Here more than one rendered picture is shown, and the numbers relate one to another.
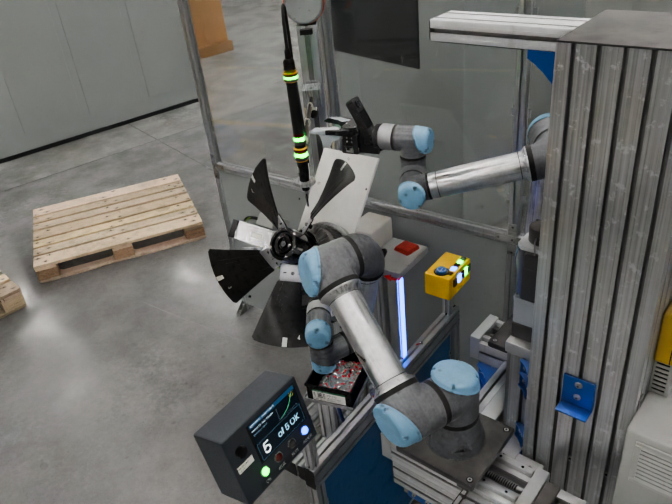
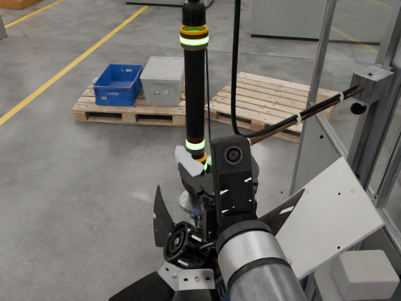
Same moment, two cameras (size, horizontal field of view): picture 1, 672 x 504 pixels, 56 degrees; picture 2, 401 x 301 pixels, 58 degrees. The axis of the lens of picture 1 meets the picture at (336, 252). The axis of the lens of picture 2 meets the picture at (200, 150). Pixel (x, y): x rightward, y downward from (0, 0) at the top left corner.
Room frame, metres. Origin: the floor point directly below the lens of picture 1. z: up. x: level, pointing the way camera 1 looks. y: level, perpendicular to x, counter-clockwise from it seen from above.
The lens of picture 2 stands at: (1.52, -0.34, 1.99)
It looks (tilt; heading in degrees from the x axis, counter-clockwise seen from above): 36 degrees down; 47
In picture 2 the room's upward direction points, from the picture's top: straight up
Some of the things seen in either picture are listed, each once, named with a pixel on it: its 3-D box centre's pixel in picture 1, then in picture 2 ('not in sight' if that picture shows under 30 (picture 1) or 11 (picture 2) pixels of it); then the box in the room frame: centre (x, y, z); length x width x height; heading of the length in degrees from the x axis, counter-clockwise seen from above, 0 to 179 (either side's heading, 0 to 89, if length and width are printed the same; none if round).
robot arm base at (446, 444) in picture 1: (455, 423); not in sight; (1.14, -0.25, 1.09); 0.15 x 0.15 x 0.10
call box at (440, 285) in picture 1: (447, 277); not in sight; (1.89, -0.39, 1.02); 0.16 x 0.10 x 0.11; 140
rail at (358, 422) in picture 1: (392, 384); not in sight; (1.59, -0.14, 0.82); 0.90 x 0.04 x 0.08; 140
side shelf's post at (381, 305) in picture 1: (384, 328); not in sight; (2.39, -0.19, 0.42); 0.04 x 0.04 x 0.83; 50
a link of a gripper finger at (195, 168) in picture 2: (325, 138); (186, 173); (1.80, -0.01, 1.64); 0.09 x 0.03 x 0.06; 82
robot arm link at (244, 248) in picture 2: (387, 136); (255, 262); (1.75, -0.19, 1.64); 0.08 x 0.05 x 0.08; 150
